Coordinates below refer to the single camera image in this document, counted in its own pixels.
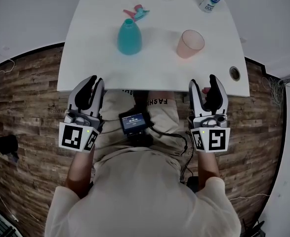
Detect pink textured plastic cup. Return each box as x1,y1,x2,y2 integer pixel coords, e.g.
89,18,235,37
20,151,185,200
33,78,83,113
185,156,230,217
176,29,205,59

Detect person's beige printed shorts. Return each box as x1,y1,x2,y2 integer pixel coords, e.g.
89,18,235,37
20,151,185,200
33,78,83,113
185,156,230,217
94,90,187,170

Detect black screen device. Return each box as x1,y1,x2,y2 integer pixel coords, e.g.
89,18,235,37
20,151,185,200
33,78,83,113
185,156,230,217
119,112,155,147

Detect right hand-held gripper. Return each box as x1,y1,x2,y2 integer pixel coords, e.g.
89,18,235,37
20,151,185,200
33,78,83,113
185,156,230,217
186,74,231,154

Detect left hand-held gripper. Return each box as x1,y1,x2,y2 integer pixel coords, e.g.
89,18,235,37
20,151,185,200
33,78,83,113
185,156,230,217
58,75,106,154

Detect black waste bin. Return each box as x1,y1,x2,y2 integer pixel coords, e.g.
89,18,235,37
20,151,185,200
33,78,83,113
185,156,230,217
0,134,19,155

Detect person's right forearm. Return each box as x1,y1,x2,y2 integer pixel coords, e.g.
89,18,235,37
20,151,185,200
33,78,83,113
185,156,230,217
196,152,221,194

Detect pink and teal spray nozzle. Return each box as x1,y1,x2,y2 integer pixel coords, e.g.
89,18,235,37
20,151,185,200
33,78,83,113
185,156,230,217
123,4,151,23

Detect person's left forearm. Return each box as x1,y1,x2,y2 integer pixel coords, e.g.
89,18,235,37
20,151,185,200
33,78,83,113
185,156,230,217
65,149,95,199

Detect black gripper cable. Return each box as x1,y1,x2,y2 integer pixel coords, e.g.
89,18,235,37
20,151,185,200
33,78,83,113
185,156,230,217
179,132,196,182

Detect black tripod stand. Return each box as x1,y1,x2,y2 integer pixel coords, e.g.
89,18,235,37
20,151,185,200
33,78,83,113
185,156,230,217
241,218,266,237

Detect tangled grey cable bundle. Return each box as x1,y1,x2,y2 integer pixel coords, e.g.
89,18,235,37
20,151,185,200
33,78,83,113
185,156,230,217
260,74,290,125

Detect black device cable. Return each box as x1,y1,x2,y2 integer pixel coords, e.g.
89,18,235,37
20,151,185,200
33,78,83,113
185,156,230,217
149,123,188,157

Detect teal large spray bottle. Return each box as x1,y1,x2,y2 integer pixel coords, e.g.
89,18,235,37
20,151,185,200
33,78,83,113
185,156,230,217
117,18,142,56

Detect small black box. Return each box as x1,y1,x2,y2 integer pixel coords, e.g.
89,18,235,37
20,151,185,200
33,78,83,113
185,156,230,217
186,176,200,192

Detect person's beige t-shirt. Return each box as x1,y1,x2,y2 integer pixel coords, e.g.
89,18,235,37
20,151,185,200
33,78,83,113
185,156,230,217
44,148,242,237

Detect round table cable grommet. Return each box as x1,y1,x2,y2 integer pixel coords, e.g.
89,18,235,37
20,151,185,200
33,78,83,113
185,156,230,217
229,66,242,81

